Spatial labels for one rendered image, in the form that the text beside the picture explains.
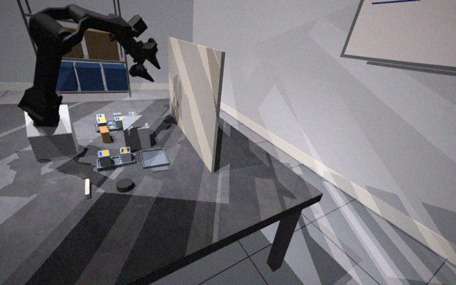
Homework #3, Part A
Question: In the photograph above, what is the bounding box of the orange box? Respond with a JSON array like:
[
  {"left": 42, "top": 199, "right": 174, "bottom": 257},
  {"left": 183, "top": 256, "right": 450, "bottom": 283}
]
[{"left": 99, "top": 126, "right": 111, "bottom": 143}]

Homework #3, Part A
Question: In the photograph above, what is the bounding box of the dark grey short cylinder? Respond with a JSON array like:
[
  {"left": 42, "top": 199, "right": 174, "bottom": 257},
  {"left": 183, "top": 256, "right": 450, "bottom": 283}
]
[{"left": 116, "top": 179, "right": 134, "bottom": 192}]

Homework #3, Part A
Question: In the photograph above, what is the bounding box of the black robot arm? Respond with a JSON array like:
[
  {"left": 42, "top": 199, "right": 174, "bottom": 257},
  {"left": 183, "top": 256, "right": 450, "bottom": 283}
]
[{"left": 17, "top": 4, "right": 158, "bottom": 127}]

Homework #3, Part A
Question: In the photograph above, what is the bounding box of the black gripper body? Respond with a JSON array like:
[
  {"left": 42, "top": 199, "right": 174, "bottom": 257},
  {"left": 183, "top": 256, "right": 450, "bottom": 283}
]
[{"left": 125, "top": 40, "right": 148, "bottom": 77}]

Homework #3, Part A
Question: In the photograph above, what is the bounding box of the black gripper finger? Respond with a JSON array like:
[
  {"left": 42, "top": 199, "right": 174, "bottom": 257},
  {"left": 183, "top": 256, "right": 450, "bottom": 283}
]
[
  {"left": 146, "top": 55, "right": 160, "bottom": 69},
  {"left": 136, "top": 68, "right": 154, "bottom": 82}
]

